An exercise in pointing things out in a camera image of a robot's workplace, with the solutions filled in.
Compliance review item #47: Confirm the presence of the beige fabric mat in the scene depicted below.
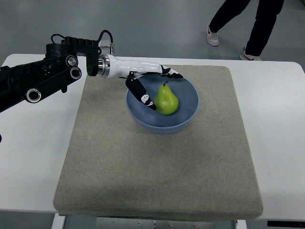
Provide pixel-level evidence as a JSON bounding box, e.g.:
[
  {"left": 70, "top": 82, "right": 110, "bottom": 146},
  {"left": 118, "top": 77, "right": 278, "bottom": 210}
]
[{"left": 53, "top": 65, "right": 263, "bottom": 221}]

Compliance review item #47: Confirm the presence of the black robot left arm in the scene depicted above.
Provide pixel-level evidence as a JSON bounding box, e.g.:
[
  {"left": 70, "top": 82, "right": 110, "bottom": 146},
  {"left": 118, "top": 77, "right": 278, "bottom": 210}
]
[{"left": 0, "top": 30, "right": 183, "bottom": 112}]

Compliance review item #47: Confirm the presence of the white table frame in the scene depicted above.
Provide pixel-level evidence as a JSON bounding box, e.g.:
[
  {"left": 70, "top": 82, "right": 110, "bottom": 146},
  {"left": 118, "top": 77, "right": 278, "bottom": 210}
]
[{"left": 51, "top": 213, "right": 247, "bottom": 229}]

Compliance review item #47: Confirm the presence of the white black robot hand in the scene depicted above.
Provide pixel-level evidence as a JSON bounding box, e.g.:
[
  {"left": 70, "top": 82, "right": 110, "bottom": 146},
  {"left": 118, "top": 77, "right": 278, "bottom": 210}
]
[{"left": 102, "top": 54, "right": 183, "bottom": 111}]

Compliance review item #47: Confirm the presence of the green pear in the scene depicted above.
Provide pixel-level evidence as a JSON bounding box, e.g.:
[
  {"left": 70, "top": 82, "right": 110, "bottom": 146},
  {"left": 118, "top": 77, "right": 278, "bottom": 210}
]
[{"left": 154, "top": 81, "right": 179, "bottom": 115}]

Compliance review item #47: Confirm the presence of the person in dark trousers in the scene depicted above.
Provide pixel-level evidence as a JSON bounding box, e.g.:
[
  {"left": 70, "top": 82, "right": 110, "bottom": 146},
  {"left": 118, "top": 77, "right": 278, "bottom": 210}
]
[{"left": 206, "top": 0, "right": 285, "bottom": 61}]

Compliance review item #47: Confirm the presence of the blue bowl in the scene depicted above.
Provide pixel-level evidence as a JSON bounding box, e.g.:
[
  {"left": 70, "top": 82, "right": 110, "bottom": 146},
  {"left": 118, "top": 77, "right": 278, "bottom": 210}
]
[{"left": 126, "top": 75, "right": 200, "bottom": 135}]

